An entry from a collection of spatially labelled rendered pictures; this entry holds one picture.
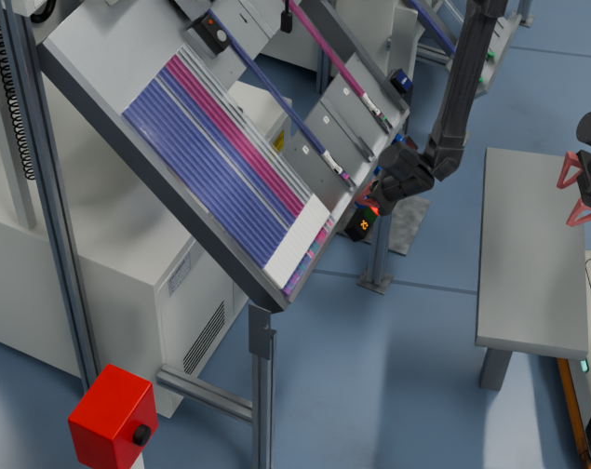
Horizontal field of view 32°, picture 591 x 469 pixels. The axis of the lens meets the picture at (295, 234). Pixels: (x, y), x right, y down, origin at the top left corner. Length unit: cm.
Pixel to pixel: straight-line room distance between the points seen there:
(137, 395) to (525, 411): 131
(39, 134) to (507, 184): 116
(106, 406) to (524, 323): 93
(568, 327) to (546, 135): 142
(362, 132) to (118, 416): 92
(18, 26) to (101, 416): 71
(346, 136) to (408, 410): 84
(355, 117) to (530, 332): 63
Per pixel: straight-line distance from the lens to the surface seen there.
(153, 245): 238
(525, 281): 240
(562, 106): 380
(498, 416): 290
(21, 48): 194
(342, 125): 240
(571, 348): 232
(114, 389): 196
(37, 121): 205
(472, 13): 208
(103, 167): 256
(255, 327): 214
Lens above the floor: 241
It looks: 49 degrees down
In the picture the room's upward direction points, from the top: 2 degrees clockwise
